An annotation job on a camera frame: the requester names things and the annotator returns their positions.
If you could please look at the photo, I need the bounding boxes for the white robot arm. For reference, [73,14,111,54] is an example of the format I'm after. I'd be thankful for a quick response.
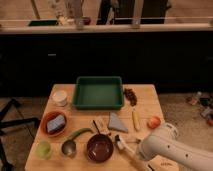
[137,123,213,171]

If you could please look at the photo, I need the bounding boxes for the purple bowl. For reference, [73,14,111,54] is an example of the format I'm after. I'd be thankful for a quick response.
[86,134,114,163]

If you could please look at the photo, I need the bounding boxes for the orange bowl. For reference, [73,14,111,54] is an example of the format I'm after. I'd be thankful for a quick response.
[40,111,67,137]

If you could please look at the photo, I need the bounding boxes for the green plastic tray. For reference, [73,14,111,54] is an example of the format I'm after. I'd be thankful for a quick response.
[72,76,124,110]

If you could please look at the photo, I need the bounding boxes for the dark red grapes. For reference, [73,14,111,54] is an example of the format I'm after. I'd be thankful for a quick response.
[124,88,137,106]

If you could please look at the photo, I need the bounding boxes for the gray triangular cloth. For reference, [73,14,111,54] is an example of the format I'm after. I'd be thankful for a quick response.
[108,112,128,133]

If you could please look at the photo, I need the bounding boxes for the white cup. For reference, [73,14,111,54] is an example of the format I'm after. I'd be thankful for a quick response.
[52,90,67,107]

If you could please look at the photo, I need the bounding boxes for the orange fruit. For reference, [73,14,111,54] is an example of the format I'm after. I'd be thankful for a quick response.
[147,116,161,129]

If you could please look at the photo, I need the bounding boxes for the blue sponge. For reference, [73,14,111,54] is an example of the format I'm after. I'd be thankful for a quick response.
[47,115,65,133]

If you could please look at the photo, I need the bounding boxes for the light green cup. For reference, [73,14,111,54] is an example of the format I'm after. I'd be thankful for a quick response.
[35,141,52,159]

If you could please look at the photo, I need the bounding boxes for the black chair base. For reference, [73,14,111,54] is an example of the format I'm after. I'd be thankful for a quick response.
[0,99,40,171]

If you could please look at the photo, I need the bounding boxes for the brown handled spatula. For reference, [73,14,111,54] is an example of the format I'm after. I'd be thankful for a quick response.
[93,120,110,135]

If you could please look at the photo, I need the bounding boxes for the green handled metal spoon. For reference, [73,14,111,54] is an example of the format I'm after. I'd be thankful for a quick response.
[61,128,93,157]

